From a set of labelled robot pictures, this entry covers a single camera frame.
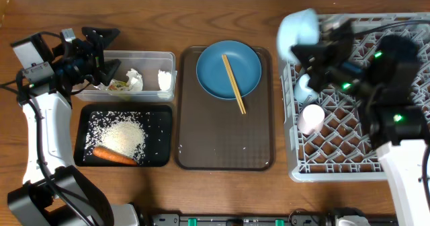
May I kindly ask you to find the pink cup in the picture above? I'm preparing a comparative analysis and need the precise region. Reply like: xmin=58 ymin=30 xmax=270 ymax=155
xmin=297 ymin=104 xmax=325 ymax=135

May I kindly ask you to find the white paper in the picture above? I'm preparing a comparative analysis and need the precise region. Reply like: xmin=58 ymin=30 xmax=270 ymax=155
xmin=158 ymin=70 xmax=172 ymax=91
xmin=126 ymin=69 xmax=143 ymax=91

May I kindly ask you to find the grey dishwasher rack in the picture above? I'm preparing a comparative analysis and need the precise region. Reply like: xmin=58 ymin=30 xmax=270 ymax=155
xmin=277 ymin=13 xmax=429 ymax=182

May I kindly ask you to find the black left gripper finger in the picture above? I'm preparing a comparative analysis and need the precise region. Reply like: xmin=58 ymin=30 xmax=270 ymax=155
xmin=81 ymin=27 xmax=120 ymax=49
xmin=99 ymin=59 xmax=121 ymax=86

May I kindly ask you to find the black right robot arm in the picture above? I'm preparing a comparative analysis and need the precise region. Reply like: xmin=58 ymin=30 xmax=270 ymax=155
xmin=277 ymin=13 xmax=429 ymax=225

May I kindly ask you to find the dark brown serving tray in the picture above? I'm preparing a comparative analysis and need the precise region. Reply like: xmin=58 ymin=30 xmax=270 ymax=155
xmin=175 ymin=46 xmax=275 ymax=171

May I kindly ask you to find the dark blue plate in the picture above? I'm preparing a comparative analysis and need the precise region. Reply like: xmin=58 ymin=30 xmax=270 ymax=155
xmin=196 ymin=40 xmax=262 ymax=100

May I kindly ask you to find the foil snack wrapper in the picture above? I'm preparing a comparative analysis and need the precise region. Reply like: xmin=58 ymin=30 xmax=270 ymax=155
xmin=97 ymin=79 xmax=132 ymax=102

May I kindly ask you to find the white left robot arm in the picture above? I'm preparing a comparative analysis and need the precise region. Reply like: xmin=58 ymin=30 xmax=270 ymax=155
xmin=7 ymin=27 xmax=143 ymax=225

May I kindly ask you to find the light blue rice bowl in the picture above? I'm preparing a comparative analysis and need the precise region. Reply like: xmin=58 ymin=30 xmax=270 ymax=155
xmin=276 ymin=8 xmax=320 ymax=63

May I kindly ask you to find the orange carrot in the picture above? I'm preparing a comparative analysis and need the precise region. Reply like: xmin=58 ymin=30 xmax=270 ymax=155
xmin=93 ymin=147 xmax=138 ymax=166

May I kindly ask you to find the pile of white rice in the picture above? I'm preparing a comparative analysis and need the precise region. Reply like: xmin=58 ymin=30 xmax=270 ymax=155
xmin=84 ymin=110 xmax=172 ymax=163

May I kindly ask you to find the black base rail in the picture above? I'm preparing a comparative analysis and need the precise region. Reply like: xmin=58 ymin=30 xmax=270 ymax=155
xmin=147 ymin=207 xmax=397 ymax=226

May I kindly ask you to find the light blue cup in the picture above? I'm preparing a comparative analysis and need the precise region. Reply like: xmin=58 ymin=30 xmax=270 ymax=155
xmin=294 ymin=74 xmax=318 ymax=104

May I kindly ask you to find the clear plastic bin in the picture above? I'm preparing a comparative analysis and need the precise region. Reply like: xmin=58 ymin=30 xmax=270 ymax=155
xmin=73 ymin=50 xmax=176 ymax=102

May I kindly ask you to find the black plastic tray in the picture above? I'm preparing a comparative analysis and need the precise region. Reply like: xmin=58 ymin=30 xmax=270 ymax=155
xmin=73 ymin=103 xmax=173 ymax=167

